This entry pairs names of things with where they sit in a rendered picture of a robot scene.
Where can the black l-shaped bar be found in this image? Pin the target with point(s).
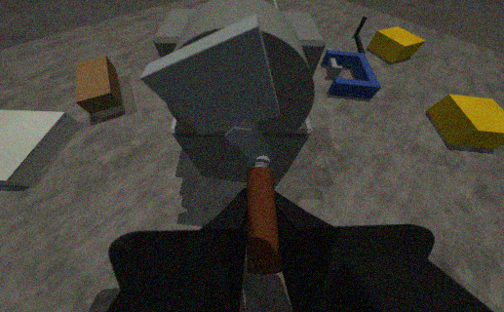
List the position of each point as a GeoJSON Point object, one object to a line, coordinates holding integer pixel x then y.
{"type": "Point", "coordinates": [357, 38]}

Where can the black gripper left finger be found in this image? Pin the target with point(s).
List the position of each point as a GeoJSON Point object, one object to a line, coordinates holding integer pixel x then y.
{"type": "Point", "coordinates": [216, 252]}

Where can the yellow block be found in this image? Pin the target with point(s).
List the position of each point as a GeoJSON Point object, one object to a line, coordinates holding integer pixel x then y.
{"type": "Point", "coordinates": [395, 44]}
{"type": "Point", "coordinates": [471, 121]}

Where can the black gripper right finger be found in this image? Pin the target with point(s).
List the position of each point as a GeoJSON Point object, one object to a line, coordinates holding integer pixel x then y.
{"type": "Point", "coordinates": [312, 251]}

